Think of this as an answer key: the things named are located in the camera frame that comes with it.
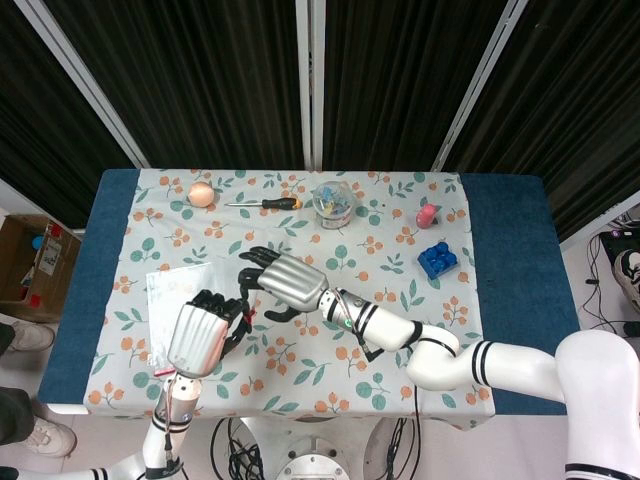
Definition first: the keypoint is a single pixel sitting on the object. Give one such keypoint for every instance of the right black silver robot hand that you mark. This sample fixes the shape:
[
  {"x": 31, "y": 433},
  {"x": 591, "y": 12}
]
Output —
[{"x": 292, "y": 282}]

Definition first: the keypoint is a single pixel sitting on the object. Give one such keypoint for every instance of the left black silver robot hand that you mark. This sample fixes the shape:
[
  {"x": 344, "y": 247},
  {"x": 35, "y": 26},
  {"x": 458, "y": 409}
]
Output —
[{"x": 197, "y": 335}]

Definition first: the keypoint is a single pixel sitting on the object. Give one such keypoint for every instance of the clear zipper pouch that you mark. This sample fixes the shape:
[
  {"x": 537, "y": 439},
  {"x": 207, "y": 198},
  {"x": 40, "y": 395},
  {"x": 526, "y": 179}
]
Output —
[{"x": 172, "y": 295}]

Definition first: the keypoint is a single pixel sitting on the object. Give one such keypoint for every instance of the grey round robot base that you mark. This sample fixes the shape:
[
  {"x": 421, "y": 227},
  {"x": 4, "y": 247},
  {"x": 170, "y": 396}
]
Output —
[{"x": 312, "y": 462}]

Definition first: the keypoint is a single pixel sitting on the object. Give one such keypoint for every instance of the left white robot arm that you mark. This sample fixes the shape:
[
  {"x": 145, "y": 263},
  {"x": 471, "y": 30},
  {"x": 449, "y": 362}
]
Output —
[{"x": 172, "y": 415}]

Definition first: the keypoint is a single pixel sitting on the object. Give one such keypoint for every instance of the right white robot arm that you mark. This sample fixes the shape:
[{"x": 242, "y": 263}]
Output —
[{"x": 440, "y": 355}]

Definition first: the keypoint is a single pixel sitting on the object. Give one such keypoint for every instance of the blue building block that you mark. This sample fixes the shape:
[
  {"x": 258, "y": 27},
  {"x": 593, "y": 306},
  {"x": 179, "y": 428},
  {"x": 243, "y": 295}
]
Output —
[{"x": 438, "y": 260}]

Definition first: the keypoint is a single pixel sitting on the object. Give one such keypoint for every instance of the floral print tablecloth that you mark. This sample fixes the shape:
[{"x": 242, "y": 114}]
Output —
[{"x": 360, "y": 240}]

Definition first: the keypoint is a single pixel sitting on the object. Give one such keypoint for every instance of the clear jar of pins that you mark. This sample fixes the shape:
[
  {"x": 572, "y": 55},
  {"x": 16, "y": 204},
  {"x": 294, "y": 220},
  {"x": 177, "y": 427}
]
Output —
[{"x": 334, "y": 207}]

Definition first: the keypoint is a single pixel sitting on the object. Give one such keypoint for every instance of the peach coloured ball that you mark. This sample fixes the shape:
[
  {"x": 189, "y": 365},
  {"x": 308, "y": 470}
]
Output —
[{"x": 202, "y": 194}]

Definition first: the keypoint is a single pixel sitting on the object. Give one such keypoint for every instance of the pink toy bottle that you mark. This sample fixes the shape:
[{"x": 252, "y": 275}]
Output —
[{"x": 426, "y": 216}]

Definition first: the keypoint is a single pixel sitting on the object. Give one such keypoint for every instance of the white person shoe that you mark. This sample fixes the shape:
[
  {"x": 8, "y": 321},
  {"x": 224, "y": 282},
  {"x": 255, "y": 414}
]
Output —
[
  {"x": 52, "y": 437},
  {"x": 32, "y": 336}
]

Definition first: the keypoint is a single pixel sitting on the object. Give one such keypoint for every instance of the brown cardboard box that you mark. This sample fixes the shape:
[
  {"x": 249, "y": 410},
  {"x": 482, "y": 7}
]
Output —
[{"x": 20, "y": 265}]

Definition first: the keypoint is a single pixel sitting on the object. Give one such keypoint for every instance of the dark trouser leg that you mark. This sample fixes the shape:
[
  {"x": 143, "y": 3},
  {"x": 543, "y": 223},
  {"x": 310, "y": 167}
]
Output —
[
  {"x": 15, "y": 415},
  {"x": 6, "y": 339}
]

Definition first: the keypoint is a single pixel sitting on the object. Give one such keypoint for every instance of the blue felt table cover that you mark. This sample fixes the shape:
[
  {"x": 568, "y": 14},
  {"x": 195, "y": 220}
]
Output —
[{"x": 510, "y": 235}]

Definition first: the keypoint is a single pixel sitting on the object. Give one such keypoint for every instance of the white black sneaker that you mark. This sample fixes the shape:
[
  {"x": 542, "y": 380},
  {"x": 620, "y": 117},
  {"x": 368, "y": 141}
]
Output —
[{"x": 630, "y": 275}]

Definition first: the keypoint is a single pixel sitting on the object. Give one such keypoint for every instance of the white partition frame post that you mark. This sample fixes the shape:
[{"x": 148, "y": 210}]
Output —
[
  {"x": 85, "y": 85},
  {"x": 480, "y": 85},
  {"x": 311, "y": 85}
]

